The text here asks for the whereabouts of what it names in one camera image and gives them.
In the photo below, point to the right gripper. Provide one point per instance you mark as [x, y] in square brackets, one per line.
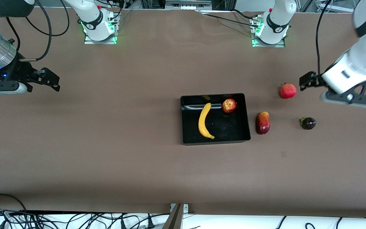
[17, 72]

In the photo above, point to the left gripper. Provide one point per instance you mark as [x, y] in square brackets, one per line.
[313, 79]

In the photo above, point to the red yellow apple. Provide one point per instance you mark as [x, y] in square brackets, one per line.
[229, 105]

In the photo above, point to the black plastic box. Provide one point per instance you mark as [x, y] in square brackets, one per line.
[224, 127]

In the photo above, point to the yellow banana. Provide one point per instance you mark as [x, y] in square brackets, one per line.
[203, 122]

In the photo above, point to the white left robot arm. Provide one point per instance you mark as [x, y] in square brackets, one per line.
[278, 16]

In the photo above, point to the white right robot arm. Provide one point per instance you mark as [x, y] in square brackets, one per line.
[91, 16]

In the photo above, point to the red pomegranate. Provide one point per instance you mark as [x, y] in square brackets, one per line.
[288, 91]

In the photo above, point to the dark purple eggplant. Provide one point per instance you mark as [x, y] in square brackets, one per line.
[308, 123]

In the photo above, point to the red mango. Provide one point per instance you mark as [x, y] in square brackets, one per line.
[262, 123]

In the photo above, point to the white power strip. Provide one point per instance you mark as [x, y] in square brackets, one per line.
[187, 4]

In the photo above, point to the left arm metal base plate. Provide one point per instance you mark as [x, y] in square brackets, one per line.
[268, 45]

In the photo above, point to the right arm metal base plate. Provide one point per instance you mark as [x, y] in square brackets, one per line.
[100, 42]

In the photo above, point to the metal table bracket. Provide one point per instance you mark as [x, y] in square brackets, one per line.
[176, 218]

